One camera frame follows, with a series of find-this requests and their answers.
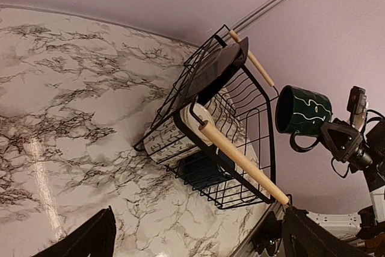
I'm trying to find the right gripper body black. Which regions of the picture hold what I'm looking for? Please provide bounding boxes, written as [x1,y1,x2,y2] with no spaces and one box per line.
[349,112,384,179]

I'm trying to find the aluminium front table rail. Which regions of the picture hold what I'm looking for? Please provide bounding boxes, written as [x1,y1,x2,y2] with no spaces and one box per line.
[230,202,285,256]

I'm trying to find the dark blue mug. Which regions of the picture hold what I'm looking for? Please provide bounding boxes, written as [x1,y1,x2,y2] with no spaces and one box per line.
[179,151,231,190]

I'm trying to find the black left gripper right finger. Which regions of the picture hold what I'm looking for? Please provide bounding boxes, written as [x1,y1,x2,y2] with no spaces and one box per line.
[282,206,367,257]

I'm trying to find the wooden rack handle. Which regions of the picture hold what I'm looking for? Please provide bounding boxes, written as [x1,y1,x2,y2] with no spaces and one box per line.
[199,120,289,206]
[229,29,275,87]

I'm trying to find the front wooden rack handle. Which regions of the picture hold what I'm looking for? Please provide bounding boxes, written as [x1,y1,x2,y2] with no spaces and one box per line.
[199,120,289,206]

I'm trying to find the rear wooden rack handle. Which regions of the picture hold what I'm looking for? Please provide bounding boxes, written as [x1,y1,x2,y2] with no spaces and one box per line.
[229,29,275,87]

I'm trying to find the dark green mug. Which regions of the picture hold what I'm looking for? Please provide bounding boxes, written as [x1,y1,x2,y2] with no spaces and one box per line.
[275,85,333,153]

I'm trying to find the white patterned mug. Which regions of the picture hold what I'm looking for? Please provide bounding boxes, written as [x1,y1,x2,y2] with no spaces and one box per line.
[144,105,212,164]

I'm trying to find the black round plate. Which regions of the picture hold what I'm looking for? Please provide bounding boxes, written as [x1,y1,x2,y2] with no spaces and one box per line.
[172,37,249,109]

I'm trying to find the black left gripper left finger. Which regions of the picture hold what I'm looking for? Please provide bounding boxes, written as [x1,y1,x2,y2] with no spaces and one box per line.
[35,207,116,257]

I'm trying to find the black wire dish rack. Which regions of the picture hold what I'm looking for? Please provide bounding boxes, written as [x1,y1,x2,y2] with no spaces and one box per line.
[134,25,278,209]

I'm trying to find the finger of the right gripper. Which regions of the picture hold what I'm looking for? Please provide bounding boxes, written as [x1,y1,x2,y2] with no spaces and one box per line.
[321,121,363,163]

